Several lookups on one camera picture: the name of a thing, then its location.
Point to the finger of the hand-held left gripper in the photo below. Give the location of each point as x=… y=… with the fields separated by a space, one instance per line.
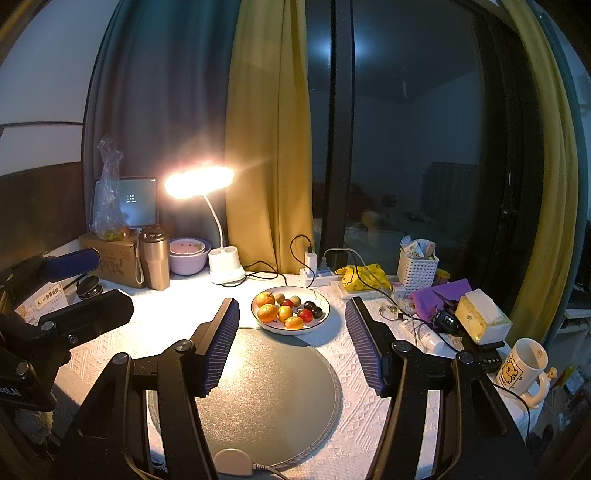
x=92 y=310
x=69 y=265

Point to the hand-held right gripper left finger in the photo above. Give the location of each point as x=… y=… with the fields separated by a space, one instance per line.
x=221 y=350

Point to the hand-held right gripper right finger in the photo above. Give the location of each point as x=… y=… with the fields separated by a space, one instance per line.
x=364 y=350

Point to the large orange with stem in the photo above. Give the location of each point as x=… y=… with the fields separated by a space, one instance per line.
x=268 y=314

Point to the dark purple grape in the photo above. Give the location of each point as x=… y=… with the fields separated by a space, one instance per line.
x=308 y=304
x=317 y=313

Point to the white round plate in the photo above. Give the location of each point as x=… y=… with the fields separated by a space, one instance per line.
x=321 y=300

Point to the small orange tangerine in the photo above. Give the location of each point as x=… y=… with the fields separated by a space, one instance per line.
x=285 y=313

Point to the yellow-green longan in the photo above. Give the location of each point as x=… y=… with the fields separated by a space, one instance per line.
x=296 y=302
x=280 y=297

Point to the black round case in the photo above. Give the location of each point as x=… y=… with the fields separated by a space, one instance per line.
x=88 y=286

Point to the white sticker card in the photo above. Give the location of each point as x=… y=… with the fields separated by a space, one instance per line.
x=46 y=297

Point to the cardboard box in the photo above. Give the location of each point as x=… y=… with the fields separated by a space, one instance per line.
x=111 y=265

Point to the white flat box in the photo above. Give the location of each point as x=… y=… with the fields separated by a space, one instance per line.
x=346 y=291

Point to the grey round mat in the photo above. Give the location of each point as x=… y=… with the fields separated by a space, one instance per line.
x=268 y=392

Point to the clear plastic bag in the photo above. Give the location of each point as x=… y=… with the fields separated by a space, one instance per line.
x=108 y=203

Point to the yellow cartoon snack bag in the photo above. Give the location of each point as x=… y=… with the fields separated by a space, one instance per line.
x=362 y=277

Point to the white textured tablecloth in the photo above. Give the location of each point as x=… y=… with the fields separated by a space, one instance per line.
x=355 y=424

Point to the metal thermos cup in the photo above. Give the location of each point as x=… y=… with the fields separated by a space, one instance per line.
x=154 y=261

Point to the white desk lamp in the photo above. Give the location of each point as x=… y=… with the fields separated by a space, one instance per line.
x=226 y=267

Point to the white power strip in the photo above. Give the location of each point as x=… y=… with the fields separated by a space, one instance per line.
x=323 y=278

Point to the purple bowl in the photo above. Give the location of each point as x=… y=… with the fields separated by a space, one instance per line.
x=189 y=265

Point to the purple cloth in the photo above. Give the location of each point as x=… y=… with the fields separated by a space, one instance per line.
x=438 y=295

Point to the tablet computer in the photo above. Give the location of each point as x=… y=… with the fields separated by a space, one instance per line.
x=136 y=201

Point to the white perforated basket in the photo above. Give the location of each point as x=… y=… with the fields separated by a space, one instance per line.
x=418 y=270

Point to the white charger plug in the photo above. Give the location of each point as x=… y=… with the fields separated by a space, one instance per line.
x=310 y=259

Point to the white inner bowl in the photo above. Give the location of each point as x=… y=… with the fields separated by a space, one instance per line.
x=184 y=247

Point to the white oval controller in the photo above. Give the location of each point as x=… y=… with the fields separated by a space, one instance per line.
x=233 y=461

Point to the small packets in basket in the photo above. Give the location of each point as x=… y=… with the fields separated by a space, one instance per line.
x=418 y=247

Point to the tissue box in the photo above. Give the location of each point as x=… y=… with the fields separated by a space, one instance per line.
x=482 y=318

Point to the white cartoon mug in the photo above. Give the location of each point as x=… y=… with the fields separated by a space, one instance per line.
x=524 y=369

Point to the dark grey curtain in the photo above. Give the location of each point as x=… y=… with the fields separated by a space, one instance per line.
x=161 y=92

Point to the yellow curtain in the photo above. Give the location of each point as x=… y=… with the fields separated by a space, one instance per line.
x=268 y=138

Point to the olive curtain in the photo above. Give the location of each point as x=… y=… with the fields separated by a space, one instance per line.
x=549 y=184

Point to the black window frame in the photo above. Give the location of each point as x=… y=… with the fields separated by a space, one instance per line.
x=339 y=138

